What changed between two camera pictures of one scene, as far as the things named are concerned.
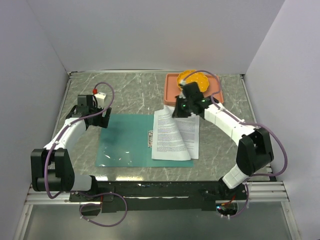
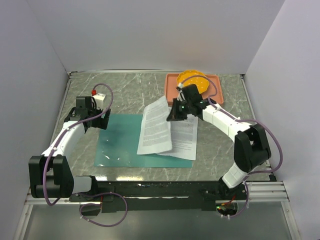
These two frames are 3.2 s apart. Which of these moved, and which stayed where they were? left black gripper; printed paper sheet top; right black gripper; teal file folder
Moved: printed paper sheet top
Stayed: teal file folder; left black gripper; right black gripper
